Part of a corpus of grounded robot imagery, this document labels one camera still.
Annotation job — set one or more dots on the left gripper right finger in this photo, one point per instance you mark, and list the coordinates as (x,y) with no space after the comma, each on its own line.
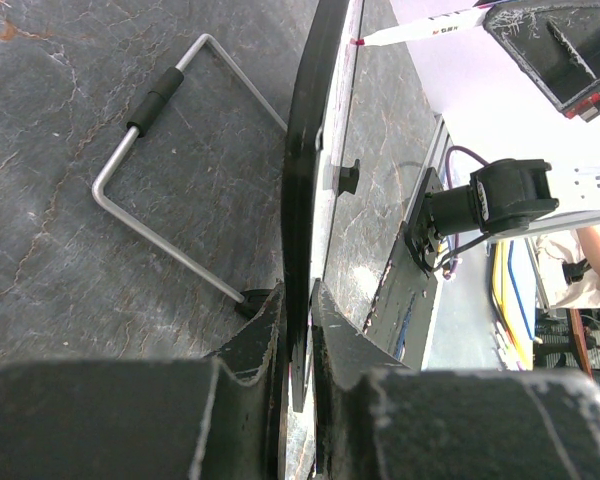
(377,419)

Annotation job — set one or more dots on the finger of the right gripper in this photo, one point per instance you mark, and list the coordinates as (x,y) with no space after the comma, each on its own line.
(552,42)

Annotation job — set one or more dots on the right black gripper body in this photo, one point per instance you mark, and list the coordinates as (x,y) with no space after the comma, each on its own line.
(583,100)

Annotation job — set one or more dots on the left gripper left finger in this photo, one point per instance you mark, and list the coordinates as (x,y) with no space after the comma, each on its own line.
(218,417)

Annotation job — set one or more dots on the white marker purple cap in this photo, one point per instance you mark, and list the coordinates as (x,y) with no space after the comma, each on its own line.
(420,30)

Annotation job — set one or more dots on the white whiteboard black frame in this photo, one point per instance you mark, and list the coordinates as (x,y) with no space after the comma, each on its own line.
(313,176)

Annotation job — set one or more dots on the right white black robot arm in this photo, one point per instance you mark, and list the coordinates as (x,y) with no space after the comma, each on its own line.
(509,197)

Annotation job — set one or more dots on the person in grey shirt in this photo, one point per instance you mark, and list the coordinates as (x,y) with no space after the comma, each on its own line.
(569,267)

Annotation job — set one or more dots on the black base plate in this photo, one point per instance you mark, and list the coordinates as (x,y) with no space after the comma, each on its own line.
(400,318)

